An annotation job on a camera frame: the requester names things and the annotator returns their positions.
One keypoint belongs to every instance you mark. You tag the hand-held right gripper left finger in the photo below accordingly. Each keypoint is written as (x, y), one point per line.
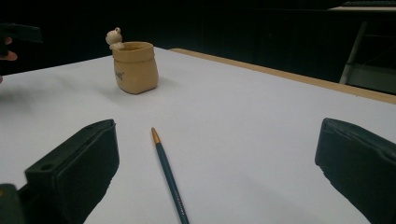
(74, 174)

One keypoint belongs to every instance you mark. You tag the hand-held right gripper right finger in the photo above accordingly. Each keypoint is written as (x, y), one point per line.
(361, 161)

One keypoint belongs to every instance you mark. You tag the dark green pencil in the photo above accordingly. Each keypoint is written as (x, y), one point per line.
(169, 179)

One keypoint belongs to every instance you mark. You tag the tan sack-shaped pen holder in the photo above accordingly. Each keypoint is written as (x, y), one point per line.
(135, 67)

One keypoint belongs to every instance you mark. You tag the grey metal stand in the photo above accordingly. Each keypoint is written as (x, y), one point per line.
(367, 59)

